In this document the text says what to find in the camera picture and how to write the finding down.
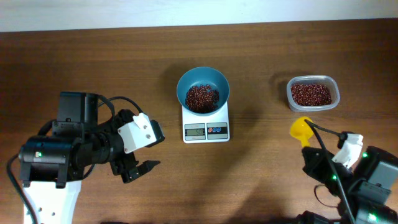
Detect yellow plastic measuring scoop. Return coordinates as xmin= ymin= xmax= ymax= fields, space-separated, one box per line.
xmin=289 ymin=116 xmax=314 ymax=147

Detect teal blue bowl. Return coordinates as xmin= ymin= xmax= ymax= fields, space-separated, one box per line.
xmin=177 ymin=67 xmax=230 ymax=112

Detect clear plastic container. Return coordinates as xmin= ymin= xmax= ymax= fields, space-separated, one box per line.
xmin=286 ymin=75 xmax=340 ymax=112

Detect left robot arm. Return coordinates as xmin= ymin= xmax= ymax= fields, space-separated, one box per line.
xmin=15 ymin=91 xmax=165 ymax=223

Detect red beans in bowl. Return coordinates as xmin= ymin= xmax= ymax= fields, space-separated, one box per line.
xmin=185 ymin=85 xmax=220 ymax=113

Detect white digital kitchen scale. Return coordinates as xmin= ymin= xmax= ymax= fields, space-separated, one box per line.
xmin=182 ymin=103 xmax=230 ymax=144

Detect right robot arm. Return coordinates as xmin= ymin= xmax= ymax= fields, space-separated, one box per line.
xmin=295 ymin=146 xmax=397 ymax=223

